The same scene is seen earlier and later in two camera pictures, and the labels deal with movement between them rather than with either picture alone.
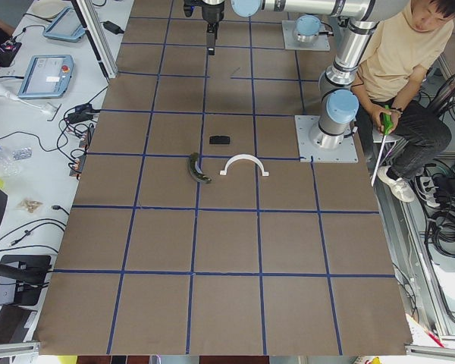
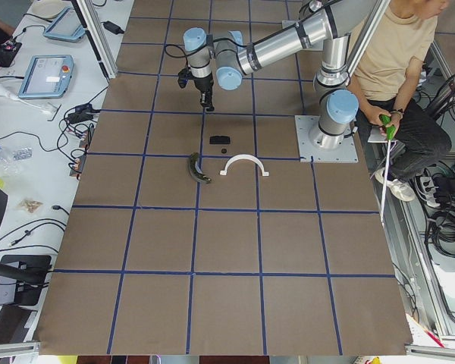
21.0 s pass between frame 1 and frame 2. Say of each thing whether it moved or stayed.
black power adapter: stayed
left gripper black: moved
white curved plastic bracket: stayed
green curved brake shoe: stayed
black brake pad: stayed
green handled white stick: moved
